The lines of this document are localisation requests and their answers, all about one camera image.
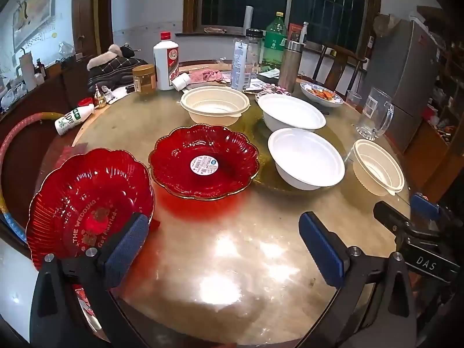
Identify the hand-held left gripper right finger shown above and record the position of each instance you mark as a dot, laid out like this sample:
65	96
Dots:
322	250

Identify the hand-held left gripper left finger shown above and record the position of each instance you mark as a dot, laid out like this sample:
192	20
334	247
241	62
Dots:
127	246

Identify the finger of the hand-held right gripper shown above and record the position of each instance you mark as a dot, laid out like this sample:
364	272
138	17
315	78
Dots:
424	205
389	214

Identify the cream ribbed plastic bowl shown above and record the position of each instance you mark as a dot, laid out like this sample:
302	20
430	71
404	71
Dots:
377	166
214	103

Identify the red printed plastic plate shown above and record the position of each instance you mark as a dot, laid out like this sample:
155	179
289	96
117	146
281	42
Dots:
83	195

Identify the white foam bowl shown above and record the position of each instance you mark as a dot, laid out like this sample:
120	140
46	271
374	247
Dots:
304	156
290	112

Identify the red plate with white sticker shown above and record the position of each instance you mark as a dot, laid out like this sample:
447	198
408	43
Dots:
181	163

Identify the red patterned packet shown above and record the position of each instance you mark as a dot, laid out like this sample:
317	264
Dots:
82	302

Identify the glass beer mug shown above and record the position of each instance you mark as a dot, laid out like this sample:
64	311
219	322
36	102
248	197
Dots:
373	112

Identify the cluttered wooden shelf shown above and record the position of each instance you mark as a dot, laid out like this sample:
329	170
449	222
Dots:
449	98

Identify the colourful hula hoop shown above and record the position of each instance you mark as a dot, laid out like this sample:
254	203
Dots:
11	221

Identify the small drinking glass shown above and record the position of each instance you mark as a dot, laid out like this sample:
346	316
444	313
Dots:
353	99

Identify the gold glitter round mat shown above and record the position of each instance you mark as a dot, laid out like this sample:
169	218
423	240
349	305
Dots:
261	134

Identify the blue-rimmed plate with food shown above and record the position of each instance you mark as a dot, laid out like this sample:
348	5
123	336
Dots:
322	94

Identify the white milk bottle green label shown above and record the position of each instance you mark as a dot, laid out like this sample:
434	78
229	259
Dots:
70	119

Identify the silver refrigerator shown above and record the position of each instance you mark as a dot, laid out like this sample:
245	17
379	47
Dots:
406	65

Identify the gold bell ornament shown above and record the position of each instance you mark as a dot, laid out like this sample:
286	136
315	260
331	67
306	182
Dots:
99	99

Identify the white paper sheet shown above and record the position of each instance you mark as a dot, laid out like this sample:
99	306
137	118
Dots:
123	92

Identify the small clear plastic packet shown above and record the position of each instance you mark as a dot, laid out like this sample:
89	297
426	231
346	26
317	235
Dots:
107	93

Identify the wooden chair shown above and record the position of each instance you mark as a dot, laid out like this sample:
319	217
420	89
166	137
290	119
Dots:
339	65

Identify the peanut butter jar gold lid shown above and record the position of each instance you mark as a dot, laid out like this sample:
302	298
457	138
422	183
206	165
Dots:
144	81

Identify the dark wooden sideboard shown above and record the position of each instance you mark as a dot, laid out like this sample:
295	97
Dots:
54	87

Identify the steel thermos flask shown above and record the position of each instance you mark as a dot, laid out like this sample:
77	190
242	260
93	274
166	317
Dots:
289	69

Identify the black quilted fur-trimmed jacket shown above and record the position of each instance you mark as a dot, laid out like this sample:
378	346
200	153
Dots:
116	67

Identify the white green paper leaflet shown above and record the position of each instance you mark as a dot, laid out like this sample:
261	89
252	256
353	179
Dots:
270	73

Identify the white liquor bottle red cap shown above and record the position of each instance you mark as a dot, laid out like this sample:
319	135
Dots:
165	65

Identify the pink cloth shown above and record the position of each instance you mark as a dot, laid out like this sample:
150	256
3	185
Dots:
208	76

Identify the white blue-print tube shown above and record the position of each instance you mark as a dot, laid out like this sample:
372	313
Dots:
241	69

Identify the white spray bottle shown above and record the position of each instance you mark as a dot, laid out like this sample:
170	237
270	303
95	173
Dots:
303	32

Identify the clear plastic bag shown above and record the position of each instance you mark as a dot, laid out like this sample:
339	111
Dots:
66	49

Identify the red box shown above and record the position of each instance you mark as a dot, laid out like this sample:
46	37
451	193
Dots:
293	31

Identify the green plastic bottle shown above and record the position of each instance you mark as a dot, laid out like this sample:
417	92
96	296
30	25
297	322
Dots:
274	40

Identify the clear jar black lid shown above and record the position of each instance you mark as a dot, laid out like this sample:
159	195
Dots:
255	47

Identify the pink folded rag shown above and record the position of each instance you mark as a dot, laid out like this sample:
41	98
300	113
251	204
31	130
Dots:
215	30

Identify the wooden door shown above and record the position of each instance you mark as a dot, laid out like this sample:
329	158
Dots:
90	7

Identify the white paper roll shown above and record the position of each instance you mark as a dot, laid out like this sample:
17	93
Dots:
248	16

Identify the framed wall painting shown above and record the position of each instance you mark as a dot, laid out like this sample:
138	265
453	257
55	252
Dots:
34	7

